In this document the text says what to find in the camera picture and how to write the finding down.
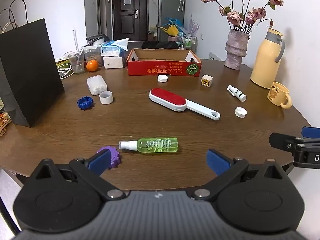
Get blue bag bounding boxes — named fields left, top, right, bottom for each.
left=165, top=17, right=184, bottom=30

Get red cardboard box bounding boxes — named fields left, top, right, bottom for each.
left=126, top=48, right=202, bottom=77

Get green spray bottle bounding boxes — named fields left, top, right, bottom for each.
left=119, top=137, right=179, bottom=154

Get blue gear-shaped cap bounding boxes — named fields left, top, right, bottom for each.
left=77, top=96, right=94, bottom=110

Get metal rolling cart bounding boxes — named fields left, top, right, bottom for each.
left=180, top=35, right=198, bottom=50

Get grey refrigerator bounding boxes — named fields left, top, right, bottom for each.
left=157, top=0, right=187, bottom=42

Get purple gear-shaped cap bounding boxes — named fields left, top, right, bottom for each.
left=97, top=146, right=122, bottom=172

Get yellow bag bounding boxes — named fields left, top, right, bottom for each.
left=161, top=25, right=179, bottom=37

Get yellow mug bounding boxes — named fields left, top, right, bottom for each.
left=267, top=81, right=292, bottom=109

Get dried pink roses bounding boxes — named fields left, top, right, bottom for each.
left=199, top=0, right=284, bottom=34

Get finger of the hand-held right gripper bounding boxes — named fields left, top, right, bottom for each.
left=301, top=126, right=320, bottom=139
left=269, top=132, right=320, bottom=153

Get black jacket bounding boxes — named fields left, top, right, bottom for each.
left=142, top=41, right=180, bottom=50

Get purple feathery decoration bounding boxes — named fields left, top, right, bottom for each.
left=186, top=14, right=200, bottom=37

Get clear plastic swab container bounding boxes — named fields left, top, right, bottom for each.
left=87, top=75, right=108, bottom=96

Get red and white lint brush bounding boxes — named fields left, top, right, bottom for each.
left=149, top=88, right=221, bottom=121

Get pink textured vase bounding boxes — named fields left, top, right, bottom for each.
left=224, top=29, right=250, bottom=70

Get black and white gadget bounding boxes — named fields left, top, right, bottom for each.
left=86, top=34, right=110, bottom=46

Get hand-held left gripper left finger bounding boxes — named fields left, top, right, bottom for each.
left=32, top=149, right=126, bottom=200

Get white cylindrical cap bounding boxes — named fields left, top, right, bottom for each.
left=99, top=91, right=113, bottom=105

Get clear plastic cup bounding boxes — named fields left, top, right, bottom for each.
left=68, top=51, right=85, bottom=75

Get plastic food container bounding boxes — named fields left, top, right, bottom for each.
left=82, top=44, right=104, bottom=67

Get yellow thermos jug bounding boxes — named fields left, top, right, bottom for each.
left=250, top=27, right=286, bottom=89

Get blue tissue pack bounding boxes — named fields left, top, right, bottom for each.
left=101, top=38, right=132, bottom=57

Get white rectangular box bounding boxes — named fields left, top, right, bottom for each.
left=103, top=56, right=125, bottom=69

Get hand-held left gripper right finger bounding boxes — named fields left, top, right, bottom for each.
left=192, top=149, right=288, bottom=200

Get dark brown door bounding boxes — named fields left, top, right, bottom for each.
left=112, top=0, right=150, bottom=42

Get orange snack packet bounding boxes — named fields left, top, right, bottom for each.
left=0, top=112, right=12, bottom=137

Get small white spray bottle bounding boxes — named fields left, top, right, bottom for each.
left=227, top=85, right=247, bottom=102

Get black paper bag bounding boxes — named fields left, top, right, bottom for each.
left=0, top=0, right=65, bottom=127

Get white charging cable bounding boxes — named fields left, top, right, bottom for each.
left=57, top=64, right=73, bottom=78

